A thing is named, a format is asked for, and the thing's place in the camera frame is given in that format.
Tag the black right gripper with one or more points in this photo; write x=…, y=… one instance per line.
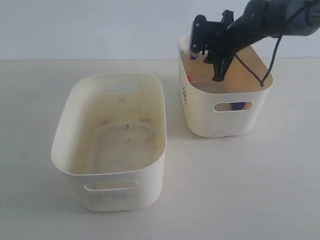
x=223, y=39

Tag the blue-capped clear tube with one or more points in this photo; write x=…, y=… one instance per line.
x=237, y=106
x=184, y=47

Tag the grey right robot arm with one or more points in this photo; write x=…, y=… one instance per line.
x=285, y=18

